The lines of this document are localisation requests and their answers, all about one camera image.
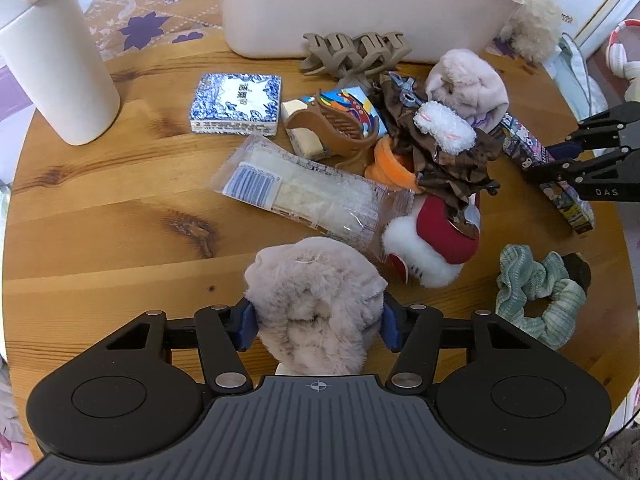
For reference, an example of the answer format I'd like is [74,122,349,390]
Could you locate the beige plastic storage basket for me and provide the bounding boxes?
[219,0,523,63]

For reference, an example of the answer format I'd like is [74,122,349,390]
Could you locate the white fluffy plush toy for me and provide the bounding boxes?
[497,0,562,63]

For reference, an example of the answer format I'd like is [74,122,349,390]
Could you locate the long cartoon printed box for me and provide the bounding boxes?
[491,113,596,234]

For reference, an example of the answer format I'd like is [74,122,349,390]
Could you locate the pink fluffy scrunchie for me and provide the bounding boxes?
[244,236,387,376]

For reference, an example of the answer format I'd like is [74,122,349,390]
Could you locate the pink fluffy plush item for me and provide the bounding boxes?
[425,49,509,133]

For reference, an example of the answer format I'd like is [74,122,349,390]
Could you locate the white red headphones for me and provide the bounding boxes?
[605,18,640,81]

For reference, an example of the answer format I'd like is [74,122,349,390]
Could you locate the white thermos bottle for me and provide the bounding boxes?
[1,0,120,145]

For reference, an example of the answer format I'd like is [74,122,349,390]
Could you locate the red white plush slipper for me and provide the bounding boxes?
[382,194,480,288]

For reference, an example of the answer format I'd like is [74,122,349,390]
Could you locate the brown hair claw clip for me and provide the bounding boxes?
[284,100,381,176]

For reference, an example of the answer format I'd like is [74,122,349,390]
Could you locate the dark brown hair tie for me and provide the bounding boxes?
[560,252,594,291]

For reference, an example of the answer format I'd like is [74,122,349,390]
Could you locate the green plaid scrunchie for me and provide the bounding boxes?
[495,244,587,350]

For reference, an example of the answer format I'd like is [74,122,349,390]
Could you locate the colourful cartoon card box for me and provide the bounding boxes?
[281,87,387,160]

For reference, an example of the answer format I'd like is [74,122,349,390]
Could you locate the clear plastic snack packet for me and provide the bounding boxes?
[212,136,413,260]

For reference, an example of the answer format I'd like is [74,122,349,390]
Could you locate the floral patterned table mat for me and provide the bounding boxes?
[85,0,221,61]

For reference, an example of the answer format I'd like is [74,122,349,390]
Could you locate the orange plush pouch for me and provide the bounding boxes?
[363,136,421,194]

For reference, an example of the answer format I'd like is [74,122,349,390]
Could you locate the taupe hair claw clip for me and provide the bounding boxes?
[300,32,412,88]

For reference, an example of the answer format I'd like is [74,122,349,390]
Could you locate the blue white patterned box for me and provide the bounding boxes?
[189,73,282,136]

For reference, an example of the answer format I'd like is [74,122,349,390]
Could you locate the light blue bedding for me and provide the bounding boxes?
[542,32,608,120]

